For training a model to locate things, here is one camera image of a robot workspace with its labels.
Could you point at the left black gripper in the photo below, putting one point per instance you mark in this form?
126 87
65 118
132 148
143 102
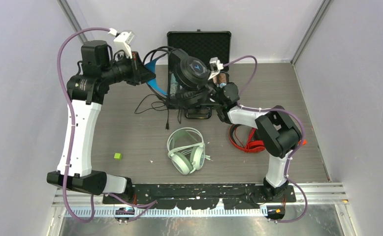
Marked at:
141 73

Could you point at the blue black headphones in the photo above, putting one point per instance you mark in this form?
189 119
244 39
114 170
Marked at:
190 72

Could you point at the red headphones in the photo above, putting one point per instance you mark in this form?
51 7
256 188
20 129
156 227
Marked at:
253 145

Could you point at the mint green headphones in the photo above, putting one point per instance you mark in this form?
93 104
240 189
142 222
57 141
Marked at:
189 158

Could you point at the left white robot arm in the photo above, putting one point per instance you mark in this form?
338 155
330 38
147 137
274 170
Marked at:
74 171

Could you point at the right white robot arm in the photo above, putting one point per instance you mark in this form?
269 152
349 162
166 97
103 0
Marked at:
276 128

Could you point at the black poker chip case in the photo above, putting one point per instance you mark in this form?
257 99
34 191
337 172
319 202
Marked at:
202 45

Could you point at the green cube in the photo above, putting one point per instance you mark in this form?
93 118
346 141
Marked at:
118 156

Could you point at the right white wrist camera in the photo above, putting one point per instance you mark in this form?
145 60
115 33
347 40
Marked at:
215 67

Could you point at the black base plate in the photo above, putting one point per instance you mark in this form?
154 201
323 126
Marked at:
206 196

